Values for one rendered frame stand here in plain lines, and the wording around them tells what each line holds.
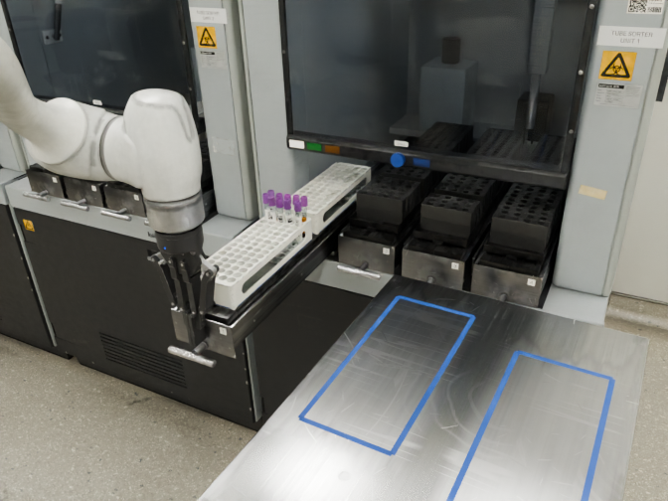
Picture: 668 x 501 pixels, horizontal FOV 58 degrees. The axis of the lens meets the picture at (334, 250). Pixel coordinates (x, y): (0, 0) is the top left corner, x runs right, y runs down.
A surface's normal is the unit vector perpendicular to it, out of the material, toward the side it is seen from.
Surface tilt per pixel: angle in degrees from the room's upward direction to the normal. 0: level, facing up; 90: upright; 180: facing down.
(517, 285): 90
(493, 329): 0
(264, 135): 90
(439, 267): 90
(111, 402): 0
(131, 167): 92
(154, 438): 0
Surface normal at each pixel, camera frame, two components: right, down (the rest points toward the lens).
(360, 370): -0.03, -0.87
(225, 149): -0.45, 0.45
